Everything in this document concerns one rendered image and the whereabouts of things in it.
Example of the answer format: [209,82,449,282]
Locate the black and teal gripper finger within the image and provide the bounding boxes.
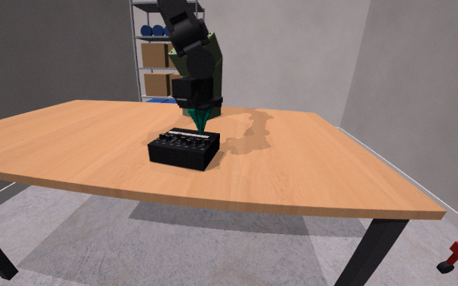
[188,109,200,134]
[197,107,213,134]

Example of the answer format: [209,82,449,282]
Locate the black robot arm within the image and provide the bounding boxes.
[157,0,215,108]

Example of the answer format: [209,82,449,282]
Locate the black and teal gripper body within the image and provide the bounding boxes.
[186,96,223,111]

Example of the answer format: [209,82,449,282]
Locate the black control desk with knobs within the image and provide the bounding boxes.
[148,127,220,172]

